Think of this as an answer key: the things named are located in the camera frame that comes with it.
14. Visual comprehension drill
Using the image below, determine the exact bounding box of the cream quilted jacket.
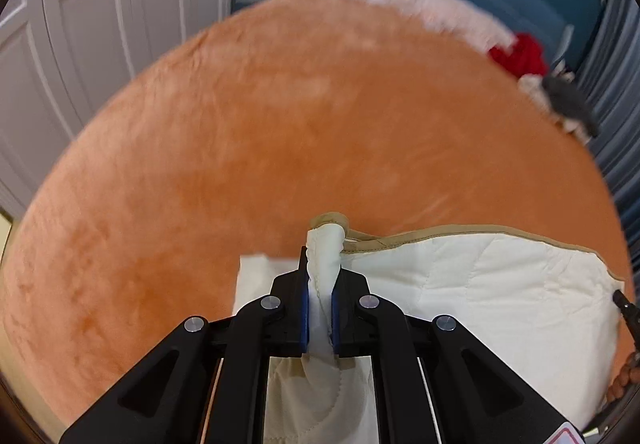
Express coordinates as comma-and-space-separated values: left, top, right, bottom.
235, 213, 623, 443

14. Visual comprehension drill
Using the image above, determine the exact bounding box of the dark grey garment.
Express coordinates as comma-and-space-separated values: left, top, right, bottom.
541, 76, 600, 138

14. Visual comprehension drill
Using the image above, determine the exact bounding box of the grey blue curtain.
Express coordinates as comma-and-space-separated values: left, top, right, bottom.
574, 0, 640, 285

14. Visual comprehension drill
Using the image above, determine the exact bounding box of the cream garment under grey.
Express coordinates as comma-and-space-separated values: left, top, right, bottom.
518, 74, 592, 145

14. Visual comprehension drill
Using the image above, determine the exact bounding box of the red garment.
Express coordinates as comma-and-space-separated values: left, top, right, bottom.
488, 32, 549, 79

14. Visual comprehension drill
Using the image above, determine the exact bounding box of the orange plush bed blanket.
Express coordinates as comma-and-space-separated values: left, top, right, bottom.
1, 0, 631, 424

